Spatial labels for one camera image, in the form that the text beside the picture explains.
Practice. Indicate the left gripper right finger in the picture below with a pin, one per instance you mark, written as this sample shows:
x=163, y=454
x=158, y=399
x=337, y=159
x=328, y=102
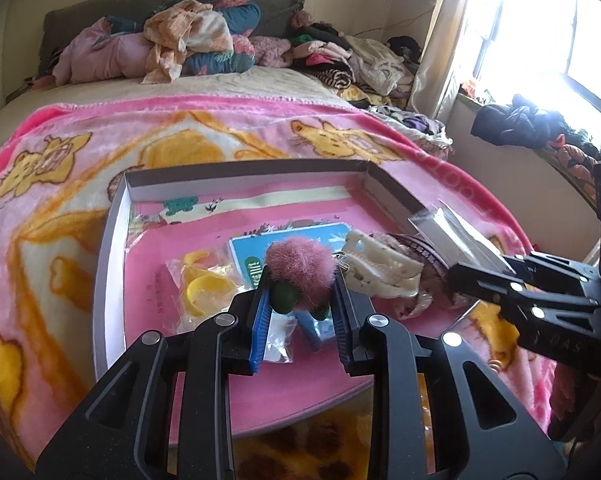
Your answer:
x=438, y=410

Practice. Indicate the pink bedding bundle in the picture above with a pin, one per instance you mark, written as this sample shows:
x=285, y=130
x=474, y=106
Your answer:
x=110, y=48

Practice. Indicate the peach spiral hair clip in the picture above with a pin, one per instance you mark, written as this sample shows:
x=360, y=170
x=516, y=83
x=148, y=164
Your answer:
x=496, y=365

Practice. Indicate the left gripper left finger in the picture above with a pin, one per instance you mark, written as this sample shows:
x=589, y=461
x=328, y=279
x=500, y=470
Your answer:
x=162, y=409

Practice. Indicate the blue printed card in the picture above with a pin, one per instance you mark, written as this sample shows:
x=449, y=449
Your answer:
x=302, y=256

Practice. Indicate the pile of clothes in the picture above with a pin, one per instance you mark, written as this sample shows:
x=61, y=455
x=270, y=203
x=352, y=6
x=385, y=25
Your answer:
x=361, y=70

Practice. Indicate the pink cartoon bear blanket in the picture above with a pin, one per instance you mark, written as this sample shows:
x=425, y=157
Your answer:
x=59, y=171

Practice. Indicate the floral fabric scrunchie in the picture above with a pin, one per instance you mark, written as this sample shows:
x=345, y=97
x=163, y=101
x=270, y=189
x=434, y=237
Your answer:
x=433, y=291

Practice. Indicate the black cloth on sill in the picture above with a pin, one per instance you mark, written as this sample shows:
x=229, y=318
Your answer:
x=524, y=124

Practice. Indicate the dark teal floral pillow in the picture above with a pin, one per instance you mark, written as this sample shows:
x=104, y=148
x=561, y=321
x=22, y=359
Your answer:
x=242, y=16

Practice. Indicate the clear earring packet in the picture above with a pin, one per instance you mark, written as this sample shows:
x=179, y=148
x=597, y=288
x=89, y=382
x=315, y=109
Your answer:
x=279, y=347

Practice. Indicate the clear plastic packet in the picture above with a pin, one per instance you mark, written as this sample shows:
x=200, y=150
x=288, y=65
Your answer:
x=456, y=241

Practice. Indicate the yellow item in bag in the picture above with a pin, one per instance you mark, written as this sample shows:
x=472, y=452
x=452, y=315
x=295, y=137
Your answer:
x=207, y=281

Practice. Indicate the beige bed sheet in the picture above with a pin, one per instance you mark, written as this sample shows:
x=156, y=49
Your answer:
x=258, y=81

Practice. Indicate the white bag of clothes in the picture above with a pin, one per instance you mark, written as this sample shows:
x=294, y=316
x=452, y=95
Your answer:
x=428, y=133

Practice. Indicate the blue small box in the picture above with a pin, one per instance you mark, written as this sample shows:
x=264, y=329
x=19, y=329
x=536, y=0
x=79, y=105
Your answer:
x=319, y=334

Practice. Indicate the orange floral cloth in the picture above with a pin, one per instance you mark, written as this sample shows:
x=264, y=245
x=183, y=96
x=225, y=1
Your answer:
x=188, y=27

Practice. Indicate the cream curtain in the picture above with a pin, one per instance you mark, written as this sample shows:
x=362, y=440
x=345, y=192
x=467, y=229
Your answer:
x=436, y=85

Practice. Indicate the white bow hair clip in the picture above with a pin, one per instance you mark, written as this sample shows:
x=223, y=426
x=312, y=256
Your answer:
x=377, y=270

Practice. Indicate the dark green headboard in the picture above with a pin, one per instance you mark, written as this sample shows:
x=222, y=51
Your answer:
x=61, y=26

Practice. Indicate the orange black patterned cloth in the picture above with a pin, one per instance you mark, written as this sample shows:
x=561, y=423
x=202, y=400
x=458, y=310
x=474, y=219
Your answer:
x=575, y=161

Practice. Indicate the window frame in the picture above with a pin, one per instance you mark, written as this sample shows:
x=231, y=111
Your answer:
x=548, y=51

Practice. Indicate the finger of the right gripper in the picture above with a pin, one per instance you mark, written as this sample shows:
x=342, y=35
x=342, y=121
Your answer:
x=547, y=271
x=518, y=298

